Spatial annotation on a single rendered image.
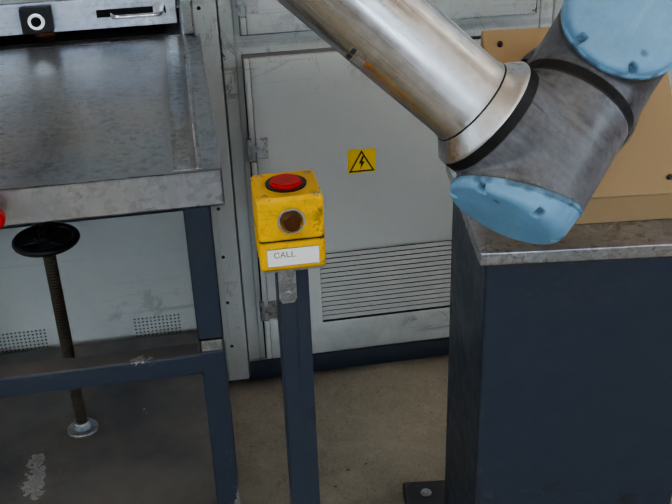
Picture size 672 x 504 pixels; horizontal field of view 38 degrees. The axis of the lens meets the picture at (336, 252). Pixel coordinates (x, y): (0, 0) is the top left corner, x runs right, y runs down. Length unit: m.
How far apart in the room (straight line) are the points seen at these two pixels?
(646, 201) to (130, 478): 1.04
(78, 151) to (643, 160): 0.81
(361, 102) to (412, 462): 0.77
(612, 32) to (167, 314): 1.37
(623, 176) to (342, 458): 0.99
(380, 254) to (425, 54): 1.19
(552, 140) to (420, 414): 1.22
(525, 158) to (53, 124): 0.79
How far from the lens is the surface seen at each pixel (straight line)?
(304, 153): 2.10
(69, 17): 2.05
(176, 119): 1.56
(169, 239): 2.18
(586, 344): 1.46
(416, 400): 2.30
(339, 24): 1.09
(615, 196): 1.42
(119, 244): 2.18
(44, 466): 1.96
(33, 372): 1.57
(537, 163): 1.13
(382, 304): 2.32
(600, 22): 1.20
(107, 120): 1.60
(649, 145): 1.46
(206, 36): 2.02
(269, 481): 2.10
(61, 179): 1.40
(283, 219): 1.15
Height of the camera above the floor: 1.39
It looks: 28 degrees down
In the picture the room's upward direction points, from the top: 2 degrees counter-clockwise
